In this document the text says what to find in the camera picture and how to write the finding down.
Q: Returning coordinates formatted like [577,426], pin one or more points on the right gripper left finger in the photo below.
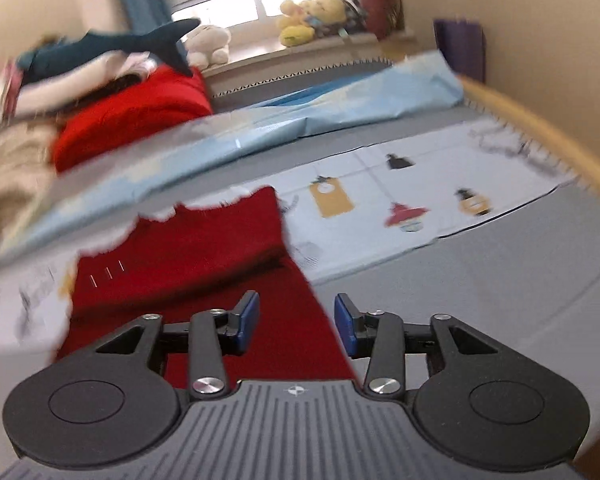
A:
[122,395]

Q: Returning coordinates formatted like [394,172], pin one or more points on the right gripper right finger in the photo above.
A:
[471,397]

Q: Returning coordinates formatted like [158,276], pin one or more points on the dark red knit sweater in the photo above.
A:
[207,258]

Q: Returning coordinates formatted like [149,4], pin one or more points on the grey printed bed sheet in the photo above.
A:
[442,212]

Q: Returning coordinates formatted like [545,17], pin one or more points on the light blue patterned quilt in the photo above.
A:
[252,118]

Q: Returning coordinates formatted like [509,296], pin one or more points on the beige folded blanket stack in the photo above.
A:
[25,168]

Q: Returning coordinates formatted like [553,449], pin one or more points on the bright red folded blanket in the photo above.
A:
[164,100]

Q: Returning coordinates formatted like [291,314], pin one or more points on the teal shark plush toy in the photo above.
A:
[63,56]

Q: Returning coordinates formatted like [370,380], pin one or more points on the purple paper bag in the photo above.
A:
[463,45]

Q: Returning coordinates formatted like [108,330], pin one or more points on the white plush toy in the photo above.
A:
[207,46]

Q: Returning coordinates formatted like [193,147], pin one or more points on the dark red cushion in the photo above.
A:
[383,17]

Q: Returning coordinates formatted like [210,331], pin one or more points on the yellow plush toy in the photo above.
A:
[309,20]

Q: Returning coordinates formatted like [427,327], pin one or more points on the wooden bed frame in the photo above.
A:
[575,155]

